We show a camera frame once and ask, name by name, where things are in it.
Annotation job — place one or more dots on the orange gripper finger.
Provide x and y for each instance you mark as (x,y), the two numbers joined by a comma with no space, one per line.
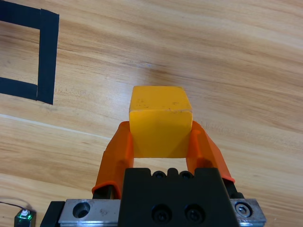
(203,153)
(113,160)

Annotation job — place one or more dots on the yellow wooden cube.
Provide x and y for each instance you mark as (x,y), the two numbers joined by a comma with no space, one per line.
(161,123)

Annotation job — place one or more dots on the small module with green light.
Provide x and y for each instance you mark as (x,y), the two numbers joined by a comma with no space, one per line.
(23,220)

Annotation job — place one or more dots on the black tape square outline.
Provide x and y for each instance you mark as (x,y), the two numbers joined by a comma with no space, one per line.
(47,59)

